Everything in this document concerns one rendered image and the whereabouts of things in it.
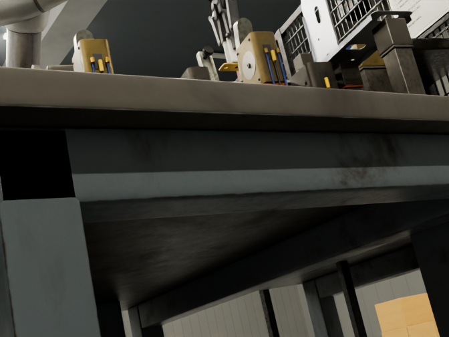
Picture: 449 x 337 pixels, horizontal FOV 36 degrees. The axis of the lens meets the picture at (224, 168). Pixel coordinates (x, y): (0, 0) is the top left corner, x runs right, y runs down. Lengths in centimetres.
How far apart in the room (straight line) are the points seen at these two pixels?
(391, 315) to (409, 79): 594
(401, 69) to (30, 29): 114
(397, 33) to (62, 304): 97
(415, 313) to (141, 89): 663
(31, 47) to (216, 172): 145
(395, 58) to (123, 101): 81
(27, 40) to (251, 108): 143
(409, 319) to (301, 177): 636
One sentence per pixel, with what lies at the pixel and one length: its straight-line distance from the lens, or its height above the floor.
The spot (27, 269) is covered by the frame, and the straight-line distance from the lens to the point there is 63.
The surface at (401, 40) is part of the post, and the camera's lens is 142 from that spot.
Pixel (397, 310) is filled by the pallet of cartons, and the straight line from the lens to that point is 717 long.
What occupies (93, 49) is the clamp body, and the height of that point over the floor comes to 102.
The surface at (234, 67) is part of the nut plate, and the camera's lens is 170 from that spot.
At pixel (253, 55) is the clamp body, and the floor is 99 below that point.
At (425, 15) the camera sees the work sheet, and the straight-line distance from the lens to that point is 196.
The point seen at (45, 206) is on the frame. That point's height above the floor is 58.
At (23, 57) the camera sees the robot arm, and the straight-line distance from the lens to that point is 215.
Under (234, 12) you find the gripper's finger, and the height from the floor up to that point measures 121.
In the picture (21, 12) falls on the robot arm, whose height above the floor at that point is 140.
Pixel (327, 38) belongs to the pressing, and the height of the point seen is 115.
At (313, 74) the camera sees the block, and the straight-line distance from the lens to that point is 148.
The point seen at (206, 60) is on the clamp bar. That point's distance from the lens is 187.
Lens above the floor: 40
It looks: 16 degrees up
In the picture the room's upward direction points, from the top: 13 degrees counter-clockwise
